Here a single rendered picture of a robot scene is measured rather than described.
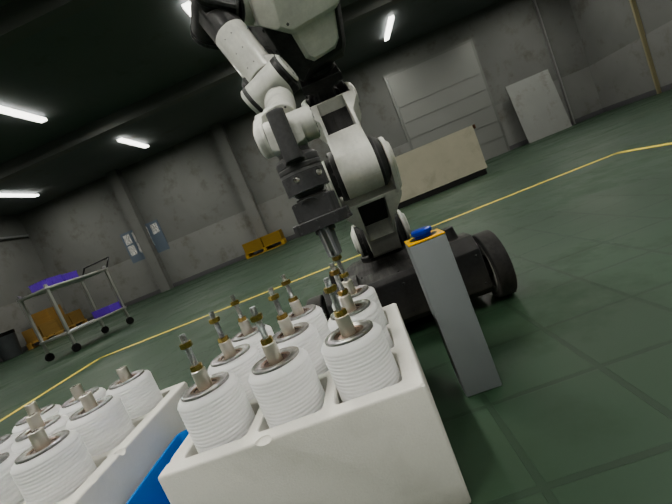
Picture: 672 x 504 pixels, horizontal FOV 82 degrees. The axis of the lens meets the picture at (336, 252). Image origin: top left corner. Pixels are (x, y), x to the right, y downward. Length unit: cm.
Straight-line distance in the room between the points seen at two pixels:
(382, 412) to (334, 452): 9
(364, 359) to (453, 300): 26
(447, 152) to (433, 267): 571
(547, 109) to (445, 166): 629
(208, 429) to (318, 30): 101
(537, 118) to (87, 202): 1296
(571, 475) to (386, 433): 24
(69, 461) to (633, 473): 79
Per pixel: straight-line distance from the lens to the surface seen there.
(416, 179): 629
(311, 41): 122
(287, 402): 58
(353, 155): 105
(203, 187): 1217
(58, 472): 81
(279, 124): 74
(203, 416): 63
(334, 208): 76
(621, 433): 70
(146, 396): 98
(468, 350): 79
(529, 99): 1224
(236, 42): 110
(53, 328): 1235
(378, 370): 56
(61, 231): 1437
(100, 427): 89
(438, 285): 74
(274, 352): 60
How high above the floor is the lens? 43
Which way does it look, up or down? 6 degrees down
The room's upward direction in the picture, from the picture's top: 22 degrees counter-clockwise
